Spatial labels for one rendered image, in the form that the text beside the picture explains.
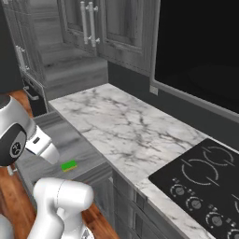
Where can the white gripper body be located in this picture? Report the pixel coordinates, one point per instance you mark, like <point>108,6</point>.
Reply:
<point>51,154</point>

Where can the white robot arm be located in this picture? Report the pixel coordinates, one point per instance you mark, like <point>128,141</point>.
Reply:
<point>59,199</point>

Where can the green and yellow sponge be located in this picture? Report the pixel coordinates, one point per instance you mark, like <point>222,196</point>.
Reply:
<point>69,165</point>

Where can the grey wood open drawer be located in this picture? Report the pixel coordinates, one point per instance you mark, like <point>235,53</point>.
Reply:
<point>71,146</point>

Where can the grey wood base drawers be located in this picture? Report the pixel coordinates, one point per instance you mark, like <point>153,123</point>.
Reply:
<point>130,211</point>

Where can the grey wood tall cupboard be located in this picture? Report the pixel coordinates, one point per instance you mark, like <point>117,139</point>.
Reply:
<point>26,34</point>

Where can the grey wood narrow cupboard door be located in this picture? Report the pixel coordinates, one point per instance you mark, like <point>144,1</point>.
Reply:
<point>73,18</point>

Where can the grey wood wide cupboard door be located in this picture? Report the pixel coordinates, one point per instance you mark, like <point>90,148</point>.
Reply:
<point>127,31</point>

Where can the black hob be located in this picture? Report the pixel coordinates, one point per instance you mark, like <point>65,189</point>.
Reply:
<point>202,177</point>

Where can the black microwave oven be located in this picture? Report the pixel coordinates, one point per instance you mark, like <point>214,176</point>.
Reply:
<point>199,46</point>

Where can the white wall socket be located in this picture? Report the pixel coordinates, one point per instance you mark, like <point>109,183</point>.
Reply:
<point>153,90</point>

